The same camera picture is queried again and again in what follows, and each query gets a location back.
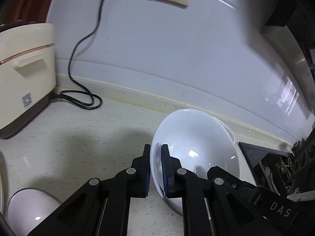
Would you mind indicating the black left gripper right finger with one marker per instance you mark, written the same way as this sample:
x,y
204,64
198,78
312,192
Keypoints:
x,y
192,201

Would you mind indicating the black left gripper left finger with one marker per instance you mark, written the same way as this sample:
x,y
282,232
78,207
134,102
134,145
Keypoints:
x,y
100,207

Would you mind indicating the white bowl with floral pattern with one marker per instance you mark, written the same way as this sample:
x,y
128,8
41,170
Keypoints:
x,y
199,140

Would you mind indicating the black gas stove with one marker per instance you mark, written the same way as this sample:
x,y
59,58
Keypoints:
x,y
281,172

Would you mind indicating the white plate with green rim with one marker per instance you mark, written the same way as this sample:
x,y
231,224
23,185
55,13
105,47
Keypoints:
x,y
27,208

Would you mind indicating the cream rice cooker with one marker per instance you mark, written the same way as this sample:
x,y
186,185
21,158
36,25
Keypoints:
x,y
28,74

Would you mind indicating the red-brown wooden cabinet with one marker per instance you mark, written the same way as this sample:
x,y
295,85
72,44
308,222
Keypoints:
x,y
27,11

